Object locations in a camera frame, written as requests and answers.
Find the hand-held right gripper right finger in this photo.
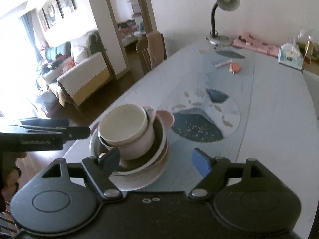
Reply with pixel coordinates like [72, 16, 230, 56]
[188, 148, 277, 201]

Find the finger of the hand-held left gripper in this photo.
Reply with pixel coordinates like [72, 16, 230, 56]
[60, 126, 91, 140]
[0, 119, 70, 130]

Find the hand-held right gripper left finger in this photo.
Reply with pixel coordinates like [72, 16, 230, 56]
[41, 148, 124, 201]

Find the pink steel-lined bowl with handle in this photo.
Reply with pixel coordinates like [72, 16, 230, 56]
[100, 106, 157, 160]

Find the plain white plate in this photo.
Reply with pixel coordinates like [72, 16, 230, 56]
[109, 164, 166, 191]

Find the cream ceramic bowl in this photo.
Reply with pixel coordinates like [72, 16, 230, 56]
[98, 104, 149, 148]

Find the large stainless steel bowl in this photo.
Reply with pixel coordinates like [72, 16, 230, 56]
[89, 116, 170, 173]

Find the person's left hand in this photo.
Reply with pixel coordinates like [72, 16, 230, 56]
[0, 152, 28, 205]

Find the sofa with white cover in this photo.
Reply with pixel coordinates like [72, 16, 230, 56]
[48, 30, 112, 109]

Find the pink spoon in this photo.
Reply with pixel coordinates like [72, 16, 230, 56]
[214, 59, 233, 68]

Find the wooden dining chair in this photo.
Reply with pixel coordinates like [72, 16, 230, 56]
[136, 32, 167, 75]

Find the pink printed cloth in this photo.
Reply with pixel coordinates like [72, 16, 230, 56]
[232, 32, 281, 56]

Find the wooden framed floor mirror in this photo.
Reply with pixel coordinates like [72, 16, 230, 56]
[101, 0, 158, 80]

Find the white and teal tissue box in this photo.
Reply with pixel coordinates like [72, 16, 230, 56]
[278, 43, 305, 70]

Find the white wooden sideboard with drawers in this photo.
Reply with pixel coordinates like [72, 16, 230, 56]
[301, 62, 319, 85]

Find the amber glass bottle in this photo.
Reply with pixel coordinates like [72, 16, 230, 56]
[303, 35, 313, 64]

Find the glass fishbowl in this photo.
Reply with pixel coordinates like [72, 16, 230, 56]
[296, 27, 319, 63]

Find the grey gooseneck desk lamp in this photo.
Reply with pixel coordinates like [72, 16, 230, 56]
[206, 0, 241, 46]

